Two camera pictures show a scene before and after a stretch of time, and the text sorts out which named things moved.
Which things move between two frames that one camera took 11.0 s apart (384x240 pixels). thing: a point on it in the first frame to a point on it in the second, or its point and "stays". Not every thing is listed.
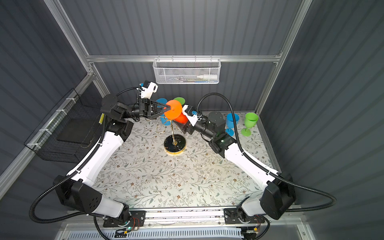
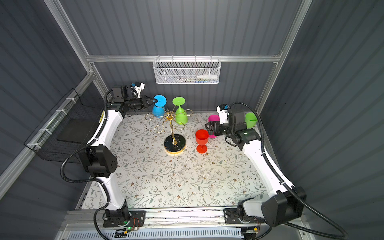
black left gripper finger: x=167 y=108 to x=154 y=101
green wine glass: x=250 y=120 stays
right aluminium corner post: x=299 y=19 stays
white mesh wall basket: x=187 y=70 stays
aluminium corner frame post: x=57 y=12 stays
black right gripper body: x=200 y=127 to x=220 y=129
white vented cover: x=193 y=234 stays
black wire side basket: x=71 y=133 stays
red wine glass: x=175 y=113 to x=202 y=138
